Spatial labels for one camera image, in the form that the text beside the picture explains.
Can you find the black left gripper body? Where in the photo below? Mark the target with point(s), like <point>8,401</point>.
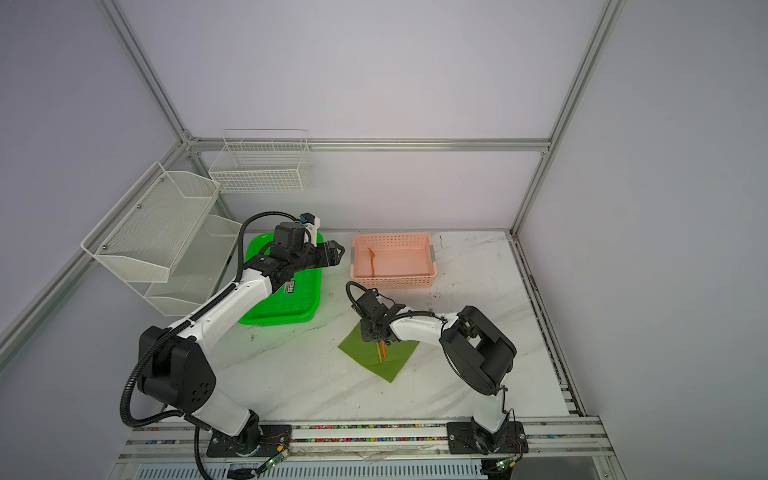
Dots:
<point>318,257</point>

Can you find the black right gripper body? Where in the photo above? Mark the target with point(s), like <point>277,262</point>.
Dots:
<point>367,331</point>

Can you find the green paper napkin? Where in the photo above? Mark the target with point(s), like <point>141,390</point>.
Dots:
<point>385,361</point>

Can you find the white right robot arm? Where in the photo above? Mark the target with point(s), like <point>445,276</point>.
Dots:
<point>477,352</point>

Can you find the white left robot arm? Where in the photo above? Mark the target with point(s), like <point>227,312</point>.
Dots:
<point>173,376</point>

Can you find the pink perforated plastic basket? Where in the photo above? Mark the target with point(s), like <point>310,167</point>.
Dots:
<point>403,260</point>

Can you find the bright green plastic basket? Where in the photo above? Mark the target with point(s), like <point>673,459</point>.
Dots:
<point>281,308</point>

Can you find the white mesh two-tier shelf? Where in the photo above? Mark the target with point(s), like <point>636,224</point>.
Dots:
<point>165,241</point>

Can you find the white wire basket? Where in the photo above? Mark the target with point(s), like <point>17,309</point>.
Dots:
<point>263,161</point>

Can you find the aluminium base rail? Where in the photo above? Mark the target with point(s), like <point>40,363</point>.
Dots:
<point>379,440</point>

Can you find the aluminium frame post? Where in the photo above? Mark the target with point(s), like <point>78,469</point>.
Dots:
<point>606,22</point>

